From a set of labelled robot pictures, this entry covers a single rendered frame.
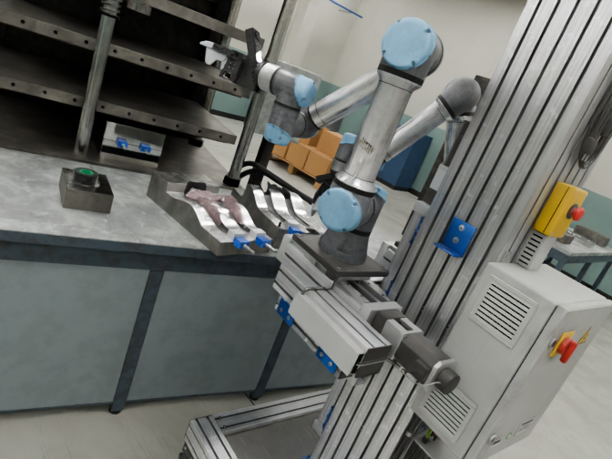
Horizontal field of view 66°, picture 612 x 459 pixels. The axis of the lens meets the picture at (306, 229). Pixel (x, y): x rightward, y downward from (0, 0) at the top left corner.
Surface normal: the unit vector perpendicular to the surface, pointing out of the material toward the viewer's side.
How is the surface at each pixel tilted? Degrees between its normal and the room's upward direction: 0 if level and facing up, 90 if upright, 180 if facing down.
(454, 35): 90
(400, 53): 82
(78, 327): 90
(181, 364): 90
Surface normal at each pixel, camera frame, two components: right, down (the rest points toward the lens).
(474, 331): -0.75, -0.06
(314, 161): -0.61, 0.04
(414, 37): -0.38, 0.03
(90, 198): 0.47, 0.45
